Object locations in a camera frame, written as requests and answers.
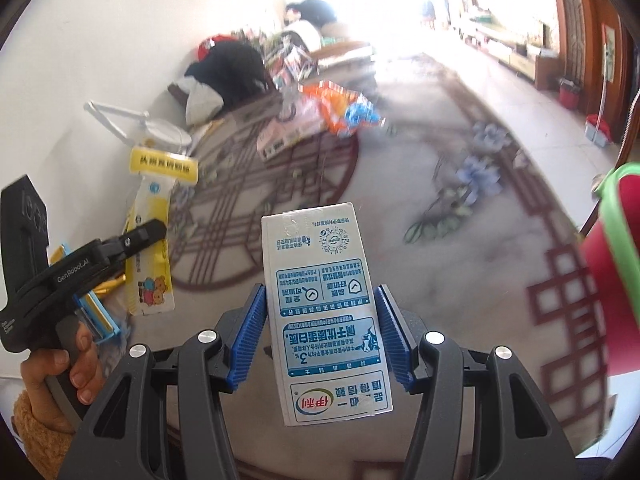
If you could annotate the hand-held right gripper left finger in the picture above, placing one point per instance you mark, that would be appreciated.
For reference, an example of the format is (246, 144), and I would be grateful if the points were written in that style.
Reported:
(247, 345)

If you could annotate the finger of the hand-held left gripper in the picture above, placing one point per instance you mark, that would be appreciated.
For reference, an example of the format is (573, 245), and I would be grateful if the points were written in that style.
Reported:
(140, 235)
(97, 317)

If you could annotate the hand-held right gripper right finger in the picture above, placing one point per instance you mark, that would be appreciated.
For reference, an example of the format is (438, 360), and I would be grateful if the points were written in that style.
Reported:
(392, 340)

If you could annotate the blue white milk carton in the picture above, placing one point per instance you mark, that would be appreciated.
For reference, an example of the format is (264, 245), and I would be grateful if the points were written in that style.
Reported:
(325, 310)

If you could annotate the red bin with green rim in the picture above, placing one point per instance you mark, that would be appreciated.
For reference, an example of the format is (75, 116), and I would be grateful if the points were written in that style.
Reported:
(617, 270)

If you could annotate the person's left forearm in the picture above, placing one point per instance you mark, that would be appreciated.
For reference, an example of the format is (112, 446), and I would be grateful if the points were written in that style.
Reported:
(35, 440)

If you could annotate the person's left hand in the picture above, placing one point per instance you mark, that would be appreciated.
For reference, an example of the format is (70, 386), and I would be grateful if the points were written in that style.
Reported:
(85, 365)

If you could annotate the white desk lamp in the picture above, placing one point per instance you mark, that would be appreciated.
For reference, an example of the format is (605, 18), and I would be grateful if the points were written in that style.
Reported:
(145, 127)

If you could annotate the white cushion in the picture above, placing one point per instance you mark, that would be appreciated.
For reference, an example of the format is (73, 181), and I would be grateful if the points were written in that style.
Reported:
(202, 100)

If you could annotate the pink cardboard box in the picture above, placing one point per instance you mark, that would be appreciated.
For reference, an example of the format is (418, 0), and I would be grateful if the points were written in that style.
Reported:
(285, 130)

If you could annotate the black clothing pile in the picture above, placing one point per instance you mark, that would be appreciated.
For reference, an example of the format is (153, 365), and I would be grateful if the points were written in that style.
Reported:
(235, 67)

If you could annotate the blue plastic wrapper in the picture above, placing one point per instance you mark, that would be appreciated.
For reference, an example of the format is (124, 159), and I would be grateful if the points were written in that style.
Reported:
(362, 112)

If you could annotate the orange snack bag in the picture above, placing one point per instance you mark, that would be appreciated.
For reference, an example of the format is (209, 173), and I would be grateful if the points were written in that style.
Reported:
(330, 102)

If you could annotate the red and blue basket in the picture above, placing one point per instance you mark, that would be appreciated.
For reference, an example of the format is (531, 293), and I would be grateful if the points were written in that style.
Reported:
(597, 130)

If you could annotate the small red storage box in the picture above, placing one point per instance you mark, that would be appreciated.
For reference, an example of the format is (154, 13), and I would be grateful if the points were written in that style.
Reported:
(570, 92)

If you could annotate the wooden cabinet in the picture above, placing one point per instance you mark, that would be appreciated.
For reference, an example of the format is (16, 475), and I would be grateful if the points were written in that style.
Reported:
(585, 20)

